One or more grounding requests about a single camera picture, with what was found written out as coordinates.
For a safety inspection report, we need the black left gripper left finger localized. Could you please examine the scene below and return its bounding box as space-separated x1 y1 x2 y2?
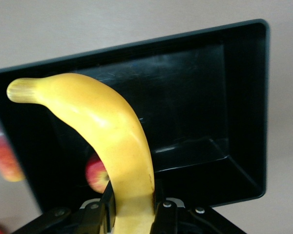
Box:
14 181 118 234

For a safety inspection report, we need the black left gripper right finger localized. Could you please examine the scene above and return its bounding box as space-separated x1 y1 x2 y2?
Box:
150 179 245 234

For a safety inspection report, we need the red apple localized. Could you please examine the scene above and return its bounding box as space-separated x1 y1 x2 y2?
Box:
84 153 113 195

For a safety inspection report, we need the yellow banana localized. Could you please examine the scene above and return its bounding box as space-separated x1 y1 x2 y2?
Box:
6 73 159 234

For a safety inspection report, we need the black plastic box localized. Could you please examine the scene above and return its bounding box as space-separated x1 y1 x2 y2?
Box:
0 19 271 215

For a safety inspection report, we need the red yellow mango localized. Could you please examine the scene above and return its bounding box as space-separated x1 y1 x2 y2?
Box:
0 113 26 183

